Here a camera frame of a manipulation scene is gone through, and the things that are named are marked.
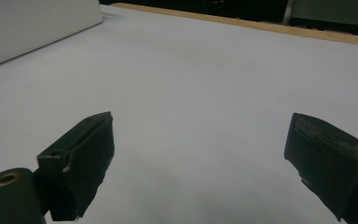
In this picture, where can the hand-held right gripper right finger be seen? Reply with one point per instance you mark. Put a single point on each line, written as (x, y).
(329, 161)

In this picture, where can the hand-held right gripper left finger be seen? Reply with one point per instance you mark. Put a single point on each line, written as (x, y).
(84, 158)

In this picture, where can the white plastic bin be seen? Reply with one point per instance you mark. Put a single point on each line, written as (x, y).
(31, 28)

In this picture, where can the wooden table board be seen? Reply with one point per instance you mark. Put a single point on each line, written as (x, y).
(261, 26)

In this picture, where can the white metal stand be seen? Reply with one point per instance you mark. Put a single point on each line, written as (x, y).
(288, 11)

